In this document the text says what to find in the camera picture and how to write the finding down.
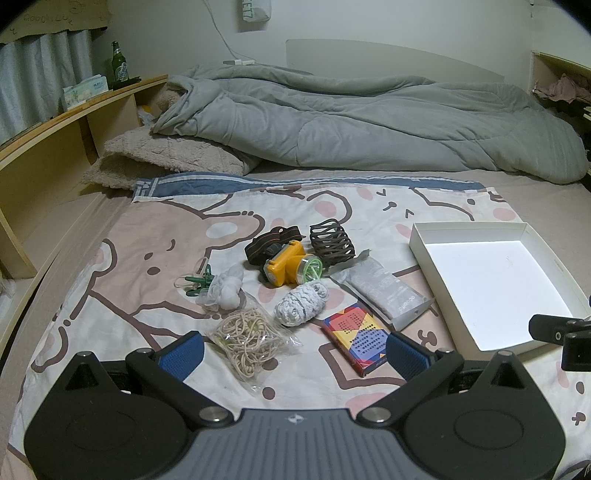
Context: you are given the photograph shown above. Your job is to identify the white cardboard box lid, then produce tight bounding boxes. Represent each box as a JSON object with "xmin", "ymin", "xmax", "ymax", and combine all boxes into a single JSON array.
[{"xmin": 409, "ymin": 222, "xmax": 590, "ymax": 360}]

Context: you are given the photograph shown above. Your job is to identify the white wall pouch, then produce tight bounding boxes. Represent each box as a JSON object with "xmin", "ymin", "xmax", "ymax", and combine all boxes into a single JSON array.
[{"xmin": 240, "ymin": 0, "xmax": 273, "ymax": 23}]

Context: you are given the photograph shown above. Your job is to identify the green plastic clips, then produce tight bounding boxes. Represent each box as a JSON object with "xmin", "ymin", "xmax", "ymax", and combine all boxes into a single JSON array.
[{"xmin": 173, "ymin": 257, "xmax": 214, "ymax": 297}]

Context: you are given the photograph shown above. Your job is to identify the beige fluffy pillow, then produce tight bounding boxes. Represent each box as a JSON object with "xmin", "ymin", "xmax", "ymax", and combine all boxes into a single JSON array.
[{"xmin": 82, "ymin": 126, "xmax": 260, "ymax": 190}]

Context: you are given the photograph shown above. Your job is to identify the tissue box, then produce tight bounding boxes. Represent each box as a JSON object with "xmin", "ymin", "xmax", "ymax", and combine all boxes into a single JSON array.
[{"xmin": 61, "ymin": 74, "xmax": 108, "ymax": 111}]

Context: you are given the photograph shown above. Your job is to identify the colourful patterned card box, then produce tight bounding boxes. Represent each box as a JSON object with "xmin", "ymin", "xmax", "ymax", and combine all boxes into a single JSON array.
[{"xmin": 321, "ymin": 303, "xmax": 390, "ymax": 377}]

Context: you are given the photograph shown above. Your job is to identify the wooden headboard shelf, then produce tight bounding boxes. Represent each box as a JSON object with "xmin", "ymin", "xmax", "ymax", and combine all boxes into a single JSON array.
[{"xmin": 1, "ymin": 75, "xmax": 167, "ymax": 279}]

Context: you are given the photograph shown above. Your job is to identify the yellow headlamp with strap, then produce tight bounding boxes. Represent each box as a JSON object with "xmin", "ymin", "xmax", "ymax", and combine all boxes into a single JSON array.
[{"xmin": 245, "ymin": 226, "xmax": 324, "ymax": 287}]

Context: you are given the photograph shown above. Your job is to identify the pink clothes in cabinet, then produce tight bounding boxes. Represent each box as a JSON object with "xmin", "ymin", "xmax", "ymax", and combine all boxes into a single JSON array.
[{"xmin": 533, "ymin": 74, "xmax": 591, "ymax": 104}]

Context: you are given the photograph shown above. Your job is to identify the wooden side cabinet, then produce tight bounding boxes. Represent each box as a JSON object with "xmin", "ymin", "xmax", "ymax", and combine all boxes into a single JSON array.
[{"xmin": 530, "ymin": 51, "xmax": 590, "ymax": 122}]

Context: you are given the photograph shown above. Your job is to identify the grey quilted duvet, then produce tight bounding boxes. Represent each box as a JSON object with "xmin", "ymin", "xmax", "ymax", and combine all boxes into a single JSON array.
[{"xmin": 152, "ymin": 64, "xmax": 588, "ymax": 185}]

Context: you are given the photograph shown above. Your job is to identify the dark brown wavy band holder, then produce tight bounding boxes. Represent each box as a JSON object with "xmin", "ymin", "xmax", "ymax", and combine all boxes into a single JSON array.
[{"xmin": 310, "ymin": 218, "xmax": 356, "ymax": 268}]

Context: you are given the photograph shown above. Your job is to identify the white patterned cloth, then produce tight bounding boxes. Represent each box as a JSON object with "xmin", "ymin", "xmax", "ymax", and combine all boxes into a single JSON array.
[{"xmin": 274, "ymin": 280, "xmax": 329, "ymax": 328}]

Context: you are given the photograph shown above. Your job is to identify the green glass bottle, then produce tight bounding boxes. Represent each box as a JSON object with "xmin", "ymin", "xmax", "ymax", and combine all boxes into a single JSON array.
[{"xmin": 111, "ymin": 41, "xmax": 140, "ymax": 90}]

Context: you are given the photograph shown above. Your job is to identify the white charger cable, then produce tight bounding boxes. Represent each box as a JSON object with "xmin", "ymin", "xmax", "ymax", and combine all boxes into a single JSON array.
[{"xmin": 198, "ymin": 0, "xmax": 257, "ymax": 67}]

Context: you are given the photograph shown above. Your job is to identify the bag of rubber bands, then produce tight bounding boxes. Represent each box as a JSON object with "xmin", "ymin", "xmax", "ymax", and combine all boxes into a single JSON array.
[{"xmin": 206, "ymin": 293, "xmax": 303, "ymax": 391}]

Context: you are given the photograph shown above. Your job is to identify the grey curtain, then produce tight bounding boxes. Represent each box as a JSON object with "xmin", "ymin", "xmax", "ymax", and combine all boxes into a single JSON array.
[{"xmin": 0, "ymin": 30, "xmax": 93, "ymax": 142}]

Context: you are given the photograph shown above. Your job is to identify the grey pouch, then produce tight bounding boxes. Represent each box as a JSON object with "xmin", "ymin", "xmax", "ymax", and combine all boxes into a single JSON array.
[{"xmin": 329, "ymin": 250, "xmax": 433, "ymax": 331}]

